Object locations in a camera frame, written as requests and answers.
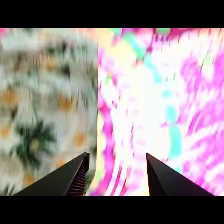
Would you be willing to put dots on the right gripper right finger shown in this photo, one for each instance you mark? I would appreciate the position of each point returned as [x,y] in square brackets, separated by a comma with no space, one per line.
[166,183]

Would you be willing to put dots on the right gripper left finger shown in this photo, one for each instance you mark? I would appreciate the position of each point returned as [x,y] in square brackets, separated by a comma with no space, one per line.
[68,181]

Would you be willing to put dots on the white floral leaf-print shirt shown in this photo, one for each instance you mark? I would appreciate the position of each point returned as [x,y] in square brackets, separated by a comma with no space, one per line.
[43,106]

